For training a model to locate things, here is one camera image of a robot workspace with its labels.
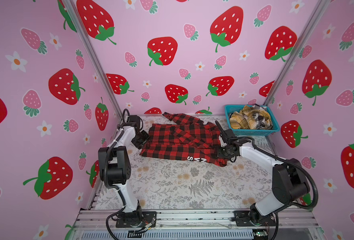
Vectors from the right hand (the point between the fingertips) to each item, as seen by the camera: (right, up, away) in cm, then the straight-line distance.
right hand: (218, 152), depth 91 cm
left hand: (-45, +7, +4) cm, 45 cm away
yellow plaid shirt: (+27, +22, +14) cm, 37 cm away
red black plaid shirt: (-21, +8, +14) cm, 27 cm away
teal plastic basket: (+16, +30, +24) cm, 42 cm away
